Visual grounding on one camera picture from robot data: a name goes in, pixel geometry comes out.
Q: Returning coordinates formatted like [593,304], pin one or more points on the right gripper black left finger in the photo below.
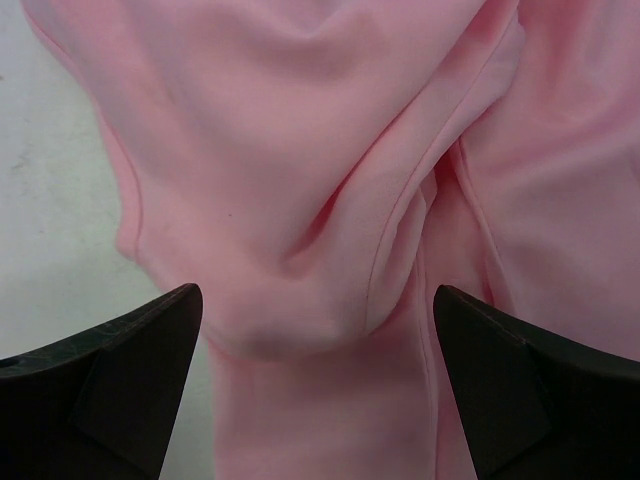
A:
[102,403]

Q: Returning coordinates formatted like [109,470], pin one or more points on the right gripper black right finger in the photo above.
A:
[533,404]

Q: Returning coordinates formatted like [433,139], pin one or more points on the pink t-shirt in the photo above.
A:
[319,168]

